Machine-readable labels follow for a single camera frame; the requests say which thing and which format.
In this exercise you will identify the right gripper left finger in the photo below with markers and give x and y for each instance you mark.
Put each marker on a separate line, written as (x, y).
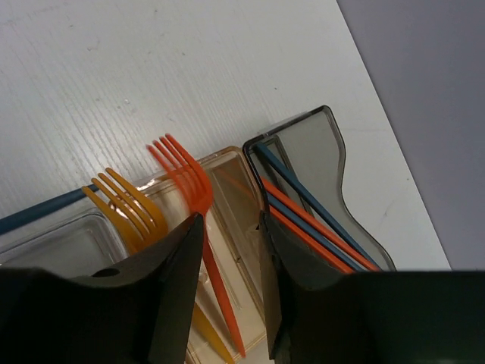
(138, 310)

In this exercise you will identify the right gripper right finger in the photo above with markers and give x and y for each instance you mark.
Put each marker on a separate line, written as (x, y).
(316, 314)

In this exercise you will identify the orange plastic fork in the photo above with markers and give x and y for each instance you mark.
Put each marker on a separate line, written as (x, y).
(141, 223)

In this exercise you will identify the red chopstick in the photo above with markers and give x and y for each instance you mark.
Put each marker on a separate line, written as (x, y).
(331, 236)
(323, 252)

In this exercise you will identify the clear plastic container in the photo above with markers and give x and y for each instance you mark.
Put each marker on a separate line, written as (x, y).
(80, 243)

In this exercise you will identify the blue plastic knife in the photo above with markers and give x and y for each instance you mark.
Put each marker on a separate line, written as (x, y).
(73, 200)

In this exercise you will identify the dark smoked plastic container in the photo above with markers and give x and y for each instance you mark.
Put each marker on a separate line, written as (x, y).
(311, 146)

